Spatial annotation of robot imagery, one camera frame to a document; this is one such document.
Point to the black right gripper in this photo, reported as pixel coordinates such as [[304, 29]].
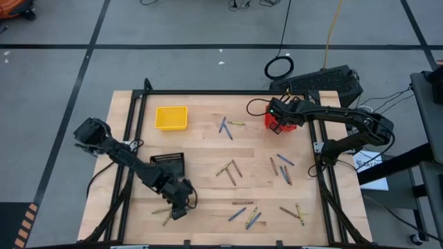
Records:
[[287, 112]]

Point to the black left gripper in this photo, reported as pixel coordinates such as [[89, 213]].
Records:
[[178, 193]]

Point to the blue crayon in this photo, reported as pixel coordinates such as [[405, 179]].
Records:
[[222, 124], [237, 214], [228, 132], [255, 219], [285, 159], [284, 174]]

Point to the green crayon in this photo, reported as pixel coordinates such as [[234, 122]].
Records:
[[224, 168]]

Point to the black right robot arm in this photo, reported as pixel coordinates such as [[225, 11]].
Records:
[[346, 115]]

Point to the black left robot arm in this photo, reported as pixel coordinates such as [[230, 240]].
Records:
[[131, 160]]

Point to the red plastic basket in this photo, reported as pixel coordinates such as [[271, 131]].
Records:
[[287, 128]]

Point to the yellow crayon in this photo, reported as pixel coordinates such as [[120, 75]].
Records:
[[167, 220], [299, 214]]

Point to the black plastic basket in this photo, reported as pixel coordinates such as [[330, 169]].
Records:
[[174, 160]]

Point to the black perforated computer case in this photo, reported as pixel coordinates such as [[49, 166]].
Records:
[[318, 83]]

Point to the green crayon right edge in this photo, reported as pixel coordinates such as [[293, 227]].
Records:
[[251, 216]]

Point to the yellow plastic basket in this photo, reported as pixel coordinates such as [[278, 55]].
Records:
[[171, 118]]

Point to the white printed paper sheet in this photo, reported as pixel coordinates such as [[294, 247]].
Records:
[[367, 162]]

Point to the black metal beam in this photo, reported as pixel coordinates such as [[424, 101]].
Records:
[[398, 164]]

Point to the grey metal cart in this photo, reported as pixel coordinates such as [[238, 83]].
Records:
[[427, 114]]

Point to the black box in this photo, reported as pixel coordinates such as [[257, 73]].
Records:
[[436, 83]]

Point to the black orange striped mat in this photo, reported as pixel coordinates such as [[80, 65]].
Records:
[[10, 224]]

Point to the black caster wheel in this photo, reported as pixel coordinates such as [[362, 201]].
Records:
[[414, 239]]

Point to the orange shop vacuum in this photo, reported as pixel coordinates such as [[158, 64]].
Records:
[[12, 7]]

